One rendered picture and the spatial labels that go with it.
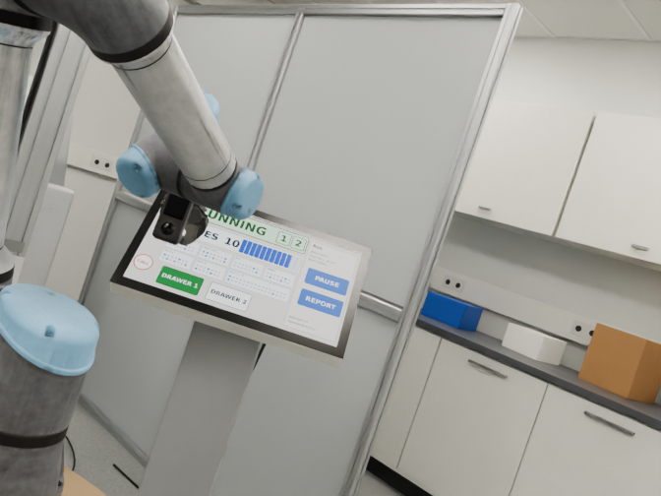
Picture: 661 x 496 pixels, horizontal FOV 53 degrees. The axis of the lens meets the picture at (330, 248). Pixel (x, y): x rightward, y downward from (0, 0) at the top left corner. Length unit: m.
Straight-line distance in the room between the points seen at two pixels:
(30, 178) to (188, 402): 0.59
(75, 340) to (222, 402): 0.83
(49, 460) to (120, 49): 0.45
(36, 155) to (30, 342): 0.80
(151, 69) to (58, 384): 0.35
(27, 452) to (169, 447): 0.83
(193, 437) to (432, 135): 1.22
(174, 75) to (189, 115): 0.06
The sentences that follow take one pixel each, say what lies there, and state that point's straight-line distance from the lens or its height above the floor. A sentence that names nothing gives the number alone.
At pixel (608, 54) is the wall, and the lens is 4.42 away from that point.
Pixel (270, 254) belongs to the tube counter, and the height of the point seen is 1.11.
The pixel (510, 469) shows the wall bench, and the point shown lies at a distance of 3.36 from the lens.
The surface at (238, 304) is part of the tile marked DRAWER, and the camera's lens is 1.44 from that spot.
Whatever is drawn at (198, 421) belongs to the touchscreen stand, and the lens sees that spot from 1.59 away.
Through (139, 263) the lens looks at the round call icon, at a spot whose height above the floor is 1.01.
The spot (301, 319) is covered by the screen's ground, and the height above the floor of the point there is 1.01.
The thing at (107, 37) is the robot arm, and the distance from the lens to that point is 0.72.
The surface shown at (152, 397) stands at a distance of 3.08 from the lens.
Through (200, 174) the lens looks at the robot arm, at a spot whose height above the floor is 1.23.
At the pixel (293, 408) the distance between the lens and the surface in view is 2.41.
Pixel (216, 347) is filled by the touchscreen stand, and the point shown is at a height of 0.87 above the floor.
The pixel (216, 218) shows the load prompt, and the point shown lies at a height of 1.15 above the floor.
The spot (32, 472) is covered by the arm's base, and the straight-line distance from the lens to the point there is 0.83.
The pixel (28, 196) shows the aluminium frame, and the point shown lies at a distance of 1.53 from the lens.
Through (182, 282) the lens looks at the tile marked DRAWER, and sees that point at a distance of 1.46.
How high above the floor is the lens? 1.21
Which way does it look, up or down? 2 degrees down
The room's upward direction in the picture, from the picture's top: 19 degrees clockwise
